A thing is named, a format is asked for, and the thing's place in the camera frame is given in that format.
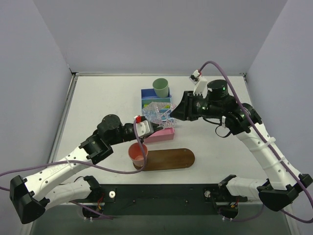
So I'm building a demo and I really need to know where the clear textured plastic box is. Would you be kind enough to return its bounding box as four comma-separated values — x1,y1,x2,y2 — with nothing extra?
141,102,177,129

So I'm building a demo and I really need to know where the pink plastic cup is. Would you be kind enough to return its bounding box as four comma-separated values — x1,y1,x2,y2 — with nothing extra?
128,142,144,167

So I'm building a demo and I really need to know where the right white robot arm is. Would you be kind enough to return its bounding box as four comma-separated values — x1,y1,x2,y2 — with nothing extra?
170,79,313,212

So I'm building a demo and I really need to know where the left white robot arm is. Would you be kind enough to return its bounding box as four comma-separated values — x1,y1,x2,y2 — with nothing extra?
9,114,162,224

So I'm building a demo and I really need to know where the light blue toothbrush bin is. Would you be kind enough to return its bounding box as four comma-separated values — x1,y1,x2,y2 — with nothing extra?
142,109,178,128

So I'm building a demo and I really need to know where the yellow-green toothpaste tube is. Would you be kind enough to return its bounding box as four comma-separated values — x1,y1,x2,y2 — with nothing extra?
143,104,170,109

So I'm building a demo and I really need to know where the light blue toothpaste bin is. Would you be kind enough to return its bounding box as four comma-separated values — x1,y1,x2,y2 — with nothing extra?
141,97,172,109

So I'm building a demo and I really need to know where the brown wooden oval tray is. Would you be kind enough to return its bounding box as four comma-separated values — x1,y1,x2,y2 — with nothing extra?
144,148,195,171

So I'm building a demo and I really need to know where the pink bin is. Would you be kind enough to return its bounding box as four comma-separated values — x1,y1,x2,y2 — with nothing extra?
144,127,175,143

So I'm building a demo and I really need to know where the green plastic cup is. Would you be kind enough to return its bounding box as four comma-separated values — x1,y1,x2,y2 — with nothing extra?
153,78,169,98

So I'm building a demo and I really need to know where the dark blue bin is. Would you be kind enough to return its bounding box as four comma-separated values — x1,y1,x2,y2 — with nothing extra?
141,89,171,100

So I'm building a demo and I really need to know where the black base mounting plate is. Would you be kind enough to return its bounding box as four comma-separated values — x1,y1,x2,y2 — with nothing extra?
80,184,247,216

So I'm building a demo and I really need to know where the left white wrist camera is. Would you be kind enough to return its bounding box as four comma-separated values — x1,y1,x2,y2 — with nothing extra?
134,116,154,138

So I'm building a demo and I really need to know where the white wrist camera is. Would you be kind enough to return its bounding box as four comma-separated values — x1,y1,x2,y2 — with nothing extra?
189,70,207,95
134,116,154,138

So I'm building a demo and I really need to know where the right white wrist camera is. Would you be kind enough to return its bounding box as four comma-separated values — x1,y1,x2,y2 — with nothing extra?
189,70,207,95

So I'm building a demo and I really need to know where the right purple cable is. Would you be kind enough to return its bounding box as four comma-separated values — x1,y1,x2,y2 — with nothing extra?
199,61,313,223

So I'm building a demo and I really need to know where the purple cable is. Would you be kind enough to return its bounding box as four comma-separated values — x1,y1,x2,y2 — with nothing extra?
199,61,313,223
0,122,147,221

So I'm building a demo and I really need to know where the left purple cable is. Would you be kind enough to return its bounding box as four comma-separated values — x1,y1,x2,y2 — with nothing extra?
0,122,147,221

